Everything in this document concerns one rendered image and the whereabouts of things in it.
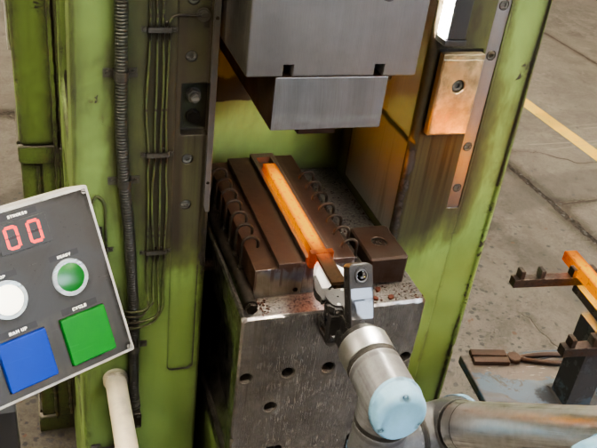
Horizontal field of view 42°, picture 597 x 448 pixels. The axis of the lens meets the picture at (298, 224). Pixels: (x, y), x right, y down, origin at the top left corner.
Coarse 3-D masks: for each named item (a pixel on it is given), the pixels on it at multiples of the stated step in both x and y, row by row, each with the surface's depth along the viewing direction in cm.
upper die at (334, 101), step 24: (240, 72) 145; (288, 72) 127; (264, 96) 132; (288, 96) 127; (312, 96) 129; (336, 96) 130; (360, 96) 132; (384, 96) 133; (264, 120) 133; (288, 120) 130; (312, 120) 131; (336, 120) 133; (360, 120) 134
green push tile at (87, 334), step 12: (84, 312) 121; (96, 312) 122; (60, 324) 118; (72, 324) 119; (84, 324) 121; (96, 324) 122; (108, 324) 123; (72, 336) 119; (84, 336) 120; (96, 336) 122; (108, 336) 123; (72, 348) 119; (84, 348) 120; (96, 348) 122; (108, 348) 123; (72, 360) 119; (84, 360) 120
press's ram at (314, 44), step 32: (224, 0) 132; (256, 0) 117; (288, 0) 118; (320, 0) 120; (352, 0) 122; (384, 0) 123; (416, 0) 125; (224, 32) 134; (256, 32) 120; (288, 32) 121; (320, 32) 123; (352, 32) 125; (384, 32) 126; (416, 32) 128; (256, 64) 122; (288, 64) 124; (320, 64) 126; (352, 64) 128; (384, 64) 130; (416, 64) 131
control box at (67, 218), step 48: (48, 192) 125; (0, 240) 113; (48, 240) 118; (96, 240) 123; (48, 288) 118; (96, 288) 123; (0, 336) 113; (48, 336) 118; (0, 384) 113; (48, 384) 117
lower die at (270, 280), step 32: (256, 160) 178; (288, 160) 181; (256, 192) 168; (256, 224) 159; (288, 224) 156; (320, 224) 159; (256, 256) 149; (288, 256) 149; (352, 256) 151; (256, 288) 148; (288, 288) 150
